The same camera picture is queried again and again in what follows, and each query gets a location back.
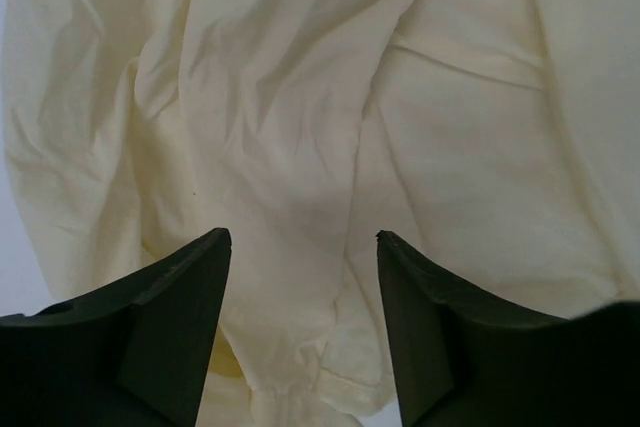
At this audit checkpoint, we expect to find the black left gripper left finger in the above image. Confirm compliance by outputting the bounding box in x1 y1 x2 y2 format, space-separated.
1 228 231 426

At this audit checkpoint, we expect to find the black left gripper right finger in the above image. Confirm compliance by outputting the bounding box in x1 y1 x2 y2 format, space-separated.
377 231 639 427

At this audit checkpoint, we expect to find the cream yellow jacket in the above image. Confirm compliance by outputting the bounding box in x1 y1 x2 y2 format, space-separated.
2 0 639 426

